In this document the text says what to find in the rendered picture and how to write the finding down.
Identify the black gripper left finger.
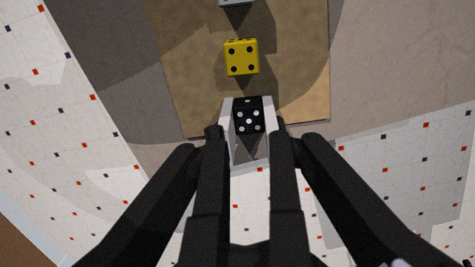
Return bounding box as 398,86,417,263
71,97,236,267

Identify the white die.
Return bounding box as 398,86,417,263
217,0,255,8

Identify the tan mat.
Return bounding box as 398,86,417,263
143,0,330,138

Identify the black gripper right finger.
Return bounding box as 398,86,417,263
262,93,464,267

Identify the yellow die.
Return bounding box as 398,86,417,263
223,37,260,77

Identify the black die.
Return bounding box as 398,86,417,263
232,96,265,135

